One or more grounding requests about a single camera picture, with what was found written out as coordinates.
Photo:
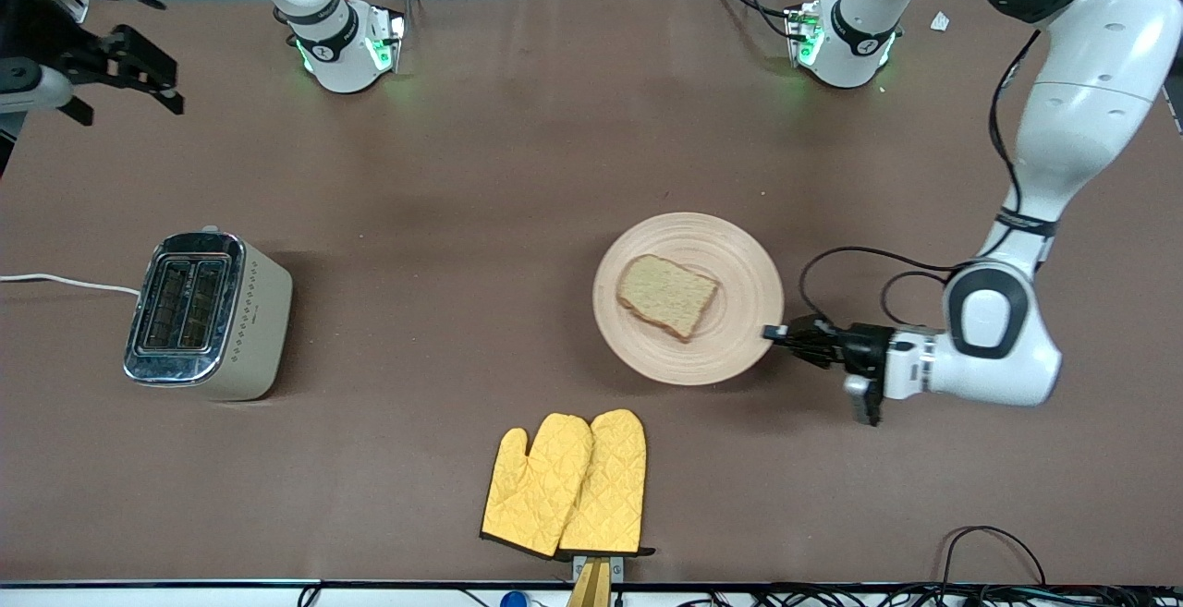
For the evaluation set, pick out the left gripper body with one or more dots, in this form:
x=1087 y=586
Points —
x=864 y=346

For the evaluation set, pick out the round wooden plate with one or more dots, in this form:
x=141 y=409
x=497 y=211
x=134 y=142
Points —
x=730 y=311

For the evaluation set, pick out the brown bread slice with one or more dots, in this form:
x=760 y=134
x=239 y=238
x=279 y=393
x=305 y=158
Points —
x=665 y=297

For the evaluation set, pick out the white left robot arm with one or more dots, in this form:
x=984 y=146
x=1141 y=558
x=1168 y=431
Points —
x=1091 y=80

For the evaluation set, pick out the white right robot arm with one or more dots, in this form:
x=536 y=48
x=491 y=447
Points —
x=342 y=53

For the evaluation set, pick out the chrome and beige toaster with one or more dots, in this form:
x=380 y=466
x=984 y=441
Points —
x=259 y=330

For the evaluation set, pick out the yellow quilted oven mitt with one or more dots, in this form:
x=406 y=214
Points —
x=536 y=487
x=610 y=487

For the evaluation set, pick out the white paper scrap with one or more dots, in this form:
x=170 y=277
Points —
x=940 y=21

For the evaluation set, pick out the brown table cover sheet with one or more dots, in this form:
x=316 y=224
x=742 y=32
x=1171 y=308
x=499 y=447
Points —
x=462 y=173

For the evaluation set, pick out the blue knob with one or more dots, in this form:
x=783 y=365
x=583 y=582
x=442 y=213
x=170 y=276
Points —
x=514 y=600

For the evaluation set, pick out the grey metal bracket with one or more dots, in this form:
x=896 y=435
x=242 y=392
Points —
x=617 y=567

